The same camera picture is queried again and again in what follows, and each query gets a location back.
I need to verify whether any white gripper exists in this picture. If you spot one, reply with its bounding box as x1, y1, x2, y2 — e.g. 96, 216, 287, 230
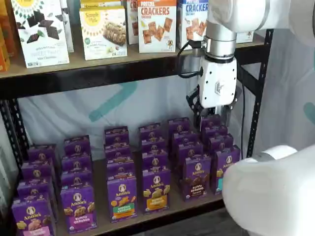
186, 55, 243, 130

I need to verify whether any purple Annie's box brown patch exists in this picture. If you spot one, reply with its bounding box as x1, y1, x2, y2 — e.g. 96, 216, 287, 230
168, 117, 191, 135
176, 142, 204, 173
182, 154, 212, 202
172, 130, 199, 146

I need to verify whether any purple Annie's box teal patch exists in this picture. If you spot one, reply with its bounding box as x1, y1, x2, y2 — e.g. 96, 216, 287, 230
202, 124, 228, 138
208, 134, 234, 151
199, 114, 222, 128
213, 145, 241, 195

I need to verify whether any purple Annie's box orange patch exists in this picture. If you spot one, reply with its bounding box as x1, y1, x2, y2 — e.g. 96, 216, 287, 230
142, 150, 170, 171
140, 137, 168, 153
142, 168, 172, 214
138, 122, 163, 140

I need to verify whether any yellow pretzel crackers box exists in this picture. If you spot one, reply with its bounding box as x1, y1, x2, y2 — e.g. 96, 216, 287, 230
235, 29, 254, 44

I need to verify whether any blue pretzel crackers box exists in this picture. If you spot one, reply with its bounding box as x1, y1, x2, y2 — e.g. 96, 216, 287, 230
177, 0, 210, 51

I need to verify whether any purple Annie's box green patch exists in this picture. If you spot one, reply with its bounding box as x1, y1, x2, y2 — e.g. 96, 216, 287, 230
104, 143, 133, 163
104, 126, 130, 146
106, 161, 136, 179
107, 176, 138, 224

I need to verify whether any orange pretzel crackers box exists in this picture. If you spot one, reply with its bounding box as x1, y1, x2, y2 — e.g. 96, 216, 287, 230
126, 0, 139, 45
137, 0, 177, 54

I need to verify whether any Simple Mills bar box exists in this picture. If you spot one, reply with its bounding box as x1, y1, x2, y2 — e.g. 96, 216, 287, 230
79, 6, 128, 61
80, 0, 123, 9

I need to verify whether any purple Annie's box magenta patch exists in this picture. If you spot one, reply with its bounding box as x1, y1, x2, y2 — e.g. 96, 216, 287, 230
61, 153, 94, 173
60, 185, 98, 233
61, 170, 94, 189
63, 134, 92, 156

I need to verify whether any white Sweet Thins box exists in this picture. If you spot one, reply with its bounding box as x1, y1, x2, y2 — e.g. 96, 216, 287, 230
11, 0, 70, 69
60, 0, 74, 54

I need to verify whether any purple Annie's box pink patch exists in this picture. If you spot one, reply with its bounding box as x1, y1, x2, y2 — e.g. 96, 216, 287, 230
21, 159, 56, 181
11, 196, 57, 236
27, 144, 60, 163
17, 177, 56, 201

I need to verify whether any orange cookie box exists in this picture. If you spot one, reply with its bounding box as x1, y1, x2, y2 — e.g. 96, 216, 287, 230
0, 23, 11, 72
0, 0, 17, 59

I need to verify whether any white backdrop sheet teal print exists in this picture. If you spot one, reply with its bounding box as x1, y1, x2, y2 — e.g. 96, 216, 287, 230
17, 28, 315, 163

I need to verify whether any black metal shelving rack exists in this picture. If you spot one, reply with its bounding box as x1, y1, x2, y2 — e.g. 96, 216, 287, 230
0, 28, 274, 236

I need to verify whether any thin black hanging cable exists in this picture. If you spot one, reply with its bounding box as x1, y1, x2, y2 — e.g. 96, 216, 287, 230
240, 81, 247, 159

